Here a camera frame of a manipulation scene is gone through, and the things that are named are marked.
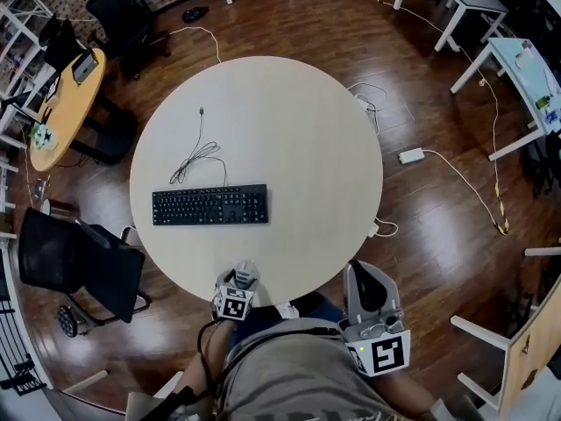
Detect black item on floor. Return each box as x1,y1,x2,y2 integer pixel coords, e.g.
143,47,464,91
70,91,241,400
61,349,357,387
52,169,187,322
181,5,210,24

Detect black keyboard cable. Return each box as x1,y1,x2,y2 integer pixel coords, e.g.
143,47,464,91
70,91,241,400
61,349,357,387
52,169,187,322
169,106,231,188

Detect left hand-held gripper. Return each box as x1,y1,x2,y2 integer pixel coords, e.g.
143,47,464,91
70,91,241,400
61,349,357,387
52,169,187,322
211,269,259,322

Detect black chair behind wooden table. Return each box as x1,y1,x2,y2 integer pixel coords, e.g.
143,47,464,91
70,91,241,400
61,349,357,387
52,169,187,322
43,18,91,74

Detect black swivel office chair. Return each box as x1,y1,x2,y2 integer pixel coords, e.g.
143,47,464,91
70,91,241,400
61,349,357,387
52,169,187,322
85,0,172,81

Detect black desk lamp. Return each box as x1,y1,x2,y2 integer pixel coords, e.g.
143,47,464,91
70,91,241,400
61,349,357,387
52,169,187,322
38,13,60,47

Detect light wooden board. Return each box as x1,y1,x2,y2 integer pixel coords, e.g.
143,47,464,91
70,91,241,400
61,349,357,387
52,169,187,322
499,274,561,416

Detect white power strip cable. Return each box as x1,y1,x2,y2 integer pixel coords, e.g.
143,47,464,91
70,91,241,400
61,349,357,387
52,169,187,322
423,149,505,232

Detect grey box device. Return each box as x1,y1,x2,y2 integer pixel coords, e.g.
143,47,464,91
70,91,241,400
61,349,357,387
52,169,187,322
71,46,98,83

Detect long white wall cable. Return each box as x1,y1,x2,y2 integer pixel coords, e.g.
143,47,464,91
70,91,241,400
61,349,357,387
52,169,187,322
380,0,501,188

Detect black round dotted stool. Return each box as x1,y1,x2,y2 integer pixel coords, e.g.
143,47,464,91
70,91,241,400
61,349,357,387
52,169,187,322
56,304,89,339

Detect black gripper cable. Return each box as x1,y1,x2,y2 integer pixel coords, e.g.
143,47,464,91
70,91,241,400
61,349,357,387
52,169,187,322
196,318,224,394

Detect white power strip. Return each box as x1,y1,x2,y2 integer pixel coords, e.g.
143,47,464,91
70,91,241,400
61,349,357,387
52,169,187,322
397,146,426,165

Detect grey mouse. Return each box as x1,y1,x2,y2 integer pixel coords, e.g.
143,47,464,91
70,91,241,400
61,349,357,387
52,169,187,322
235,260,258,285

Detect black belt pack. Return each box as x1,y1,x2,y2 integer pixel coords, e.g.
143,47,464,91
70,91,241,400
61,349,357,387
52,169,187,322
153,386,198,421

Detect person's khaki shirt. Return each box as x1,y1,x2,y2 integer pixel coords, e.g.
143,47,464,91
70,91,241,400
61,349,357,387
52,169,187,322
217,318,422,421

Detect white desk with clutter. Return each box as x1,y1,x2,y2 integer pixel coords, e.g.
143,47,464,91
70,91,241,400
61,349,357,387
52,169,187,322
450,37,561,162

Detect person's dark blue trousers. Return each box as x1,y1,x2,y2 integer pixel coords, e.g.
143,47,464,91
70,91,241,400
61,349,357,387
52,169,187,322
236,291,347,350

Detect thin white floor cable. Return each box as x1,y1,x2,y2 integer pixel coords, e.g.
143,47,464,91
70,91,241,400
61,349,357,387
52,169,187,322
168,26,223,65

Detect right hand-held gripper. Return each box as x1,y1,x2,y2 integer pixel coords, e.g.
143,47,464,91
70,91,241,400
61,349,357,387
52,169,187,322
339,260,411,377

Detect black keyboard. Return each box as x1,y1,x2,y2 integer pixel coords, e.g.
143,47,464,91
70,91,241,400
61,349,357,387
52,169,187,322
151,183,270,227

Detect round wooden table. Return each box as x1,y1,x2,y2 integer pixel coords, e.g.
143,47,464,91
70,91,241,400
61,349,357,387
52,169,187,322
29,46,139,174

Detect person's left forearm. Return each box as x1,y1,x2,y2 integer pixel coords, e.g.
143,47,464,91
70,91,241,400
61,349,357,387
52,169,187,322
181,320,238,411

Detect white flower pot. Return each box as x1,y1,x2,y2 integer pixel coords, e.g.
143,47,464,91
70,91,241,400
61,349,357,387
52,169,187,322
30,123,60,151

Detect black mesh office chair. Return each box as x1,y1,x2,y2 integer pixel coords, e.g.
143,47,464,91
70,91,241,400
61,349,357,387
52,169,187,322
17,207,153,325

